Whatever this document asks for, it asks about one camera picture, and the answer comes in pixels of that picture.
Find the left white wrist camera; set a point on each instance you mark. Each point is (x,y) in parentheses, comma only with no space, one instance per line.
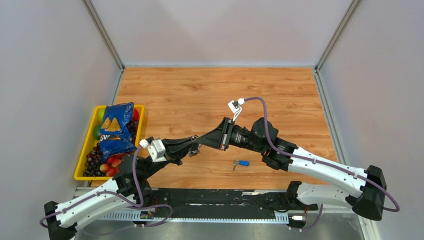
(155,148)

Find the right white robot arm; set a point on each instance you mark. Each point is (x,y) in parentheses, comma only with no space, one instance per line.
(362,190)

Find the purple grape bunch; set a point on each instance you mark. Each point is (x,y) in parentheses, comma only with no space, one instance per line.
(94,158)

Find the red apple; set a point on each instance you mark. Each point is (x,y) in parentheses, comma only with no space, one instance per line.
(135,115)

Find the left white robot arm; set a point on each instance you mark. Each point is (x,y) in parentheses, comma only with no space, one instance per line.
(129,188)

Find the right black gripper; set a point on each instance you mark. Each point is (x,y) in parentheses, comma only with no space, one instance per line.
(216,138)

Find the yellow plastic tray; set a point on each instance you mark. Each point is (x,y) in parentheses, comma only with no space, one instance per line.
(90,141)

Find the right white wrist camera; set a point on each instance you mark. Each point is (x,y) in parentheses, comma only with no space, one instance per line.
(236,107)

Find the green apple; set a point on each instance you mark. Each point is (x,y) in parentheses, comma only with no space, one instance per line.
(96,132)

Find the lime green fruit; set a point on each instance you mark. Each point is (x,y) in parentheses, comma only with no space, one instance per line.
(100,114)

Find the red peach fruits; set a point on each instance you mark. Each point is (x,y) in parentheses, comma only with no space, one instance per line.
(111,167)

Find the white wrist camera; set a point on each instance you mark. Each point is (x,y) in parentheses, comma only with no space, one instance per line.
(155,148)
(236,107)

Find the blue chips bag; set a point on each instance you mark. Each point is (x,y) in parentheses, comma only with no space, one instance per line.
(115,137)

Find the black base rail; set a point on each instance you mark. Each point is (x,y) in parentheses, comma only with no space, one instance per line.
(247,204)

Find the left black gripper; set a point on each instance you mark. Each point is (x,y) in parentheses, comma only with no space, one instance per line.
(177,149)

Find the blue capped key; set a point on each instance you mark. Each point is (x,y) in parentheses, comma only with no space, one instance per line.
(243,163)

